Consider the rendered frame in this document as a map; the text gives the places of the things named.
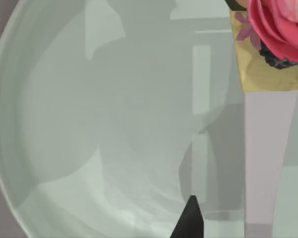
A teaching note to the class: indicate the pale green plate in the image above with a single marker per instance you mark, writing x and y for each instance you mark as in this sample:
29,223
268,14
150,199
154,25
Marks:
89,124

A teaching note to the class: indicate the pink rose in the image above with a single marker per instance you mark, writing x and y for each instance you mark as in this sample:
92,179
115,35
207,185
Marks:
268,74

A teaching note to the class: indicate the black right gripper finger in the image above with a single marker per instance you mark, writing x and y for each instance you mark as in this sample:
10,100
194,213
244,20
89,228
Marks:
192,218

